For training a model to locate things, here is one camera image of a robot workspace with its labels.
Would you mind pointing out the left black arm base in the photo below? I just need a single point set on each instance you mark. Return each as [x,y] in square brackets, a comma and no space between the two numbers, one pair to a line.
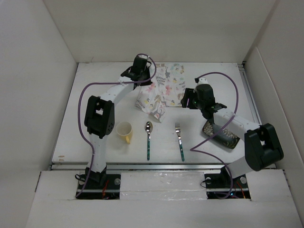
[100,186]

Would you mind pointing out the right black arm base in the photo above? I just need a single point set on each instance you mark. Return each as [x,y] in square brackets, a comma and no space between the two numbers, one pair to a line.
[219,185]

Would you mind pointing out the black floral square plate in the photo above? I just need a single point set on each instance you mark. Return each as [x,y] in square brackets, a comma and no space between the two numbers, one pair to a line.
[224,137]

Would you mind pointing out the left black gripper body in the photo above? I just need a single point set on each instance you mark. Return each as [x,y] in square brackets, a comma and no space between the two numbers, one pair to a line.
[146,75]

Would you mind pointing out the yellow mug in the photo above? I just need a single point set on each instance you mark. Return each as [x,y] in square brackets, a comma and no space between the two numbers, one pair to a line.
[125,131]

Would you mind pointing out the fork with teal handle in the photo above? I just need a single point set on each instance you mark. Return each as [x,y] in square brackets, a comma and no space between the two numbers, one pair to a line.
[178,132]

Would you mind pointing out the floral animal print cloth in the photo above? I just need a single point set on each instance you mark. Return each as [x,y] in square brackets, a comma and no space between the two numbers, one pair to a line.
[167,90]

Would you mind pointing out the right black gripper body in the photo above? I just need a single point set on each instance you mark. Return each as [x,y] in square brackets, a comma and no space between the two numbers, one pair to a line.
[198,103]

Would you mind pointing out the aluminium front rail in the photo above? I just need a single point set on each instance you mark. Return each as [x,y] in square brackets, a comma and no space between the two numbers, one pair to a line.
[143,166]

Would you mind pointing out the spoon with teal handle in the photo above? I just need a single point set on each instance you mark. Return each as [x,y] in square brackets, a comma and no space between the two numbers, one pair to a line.
[148,129]

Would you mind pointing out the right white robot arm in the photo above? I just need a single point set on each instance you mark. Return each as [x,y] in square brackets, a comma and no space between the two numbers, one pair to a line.
[262,146]

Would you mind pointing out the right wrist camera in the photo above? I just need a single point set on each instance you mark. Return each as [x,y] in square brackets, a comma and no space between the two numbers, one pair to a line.
[201,80]

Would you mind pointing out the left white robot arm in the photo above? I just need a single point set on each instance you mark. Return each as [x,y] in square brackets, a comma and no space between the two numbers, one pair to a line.
[100,116]

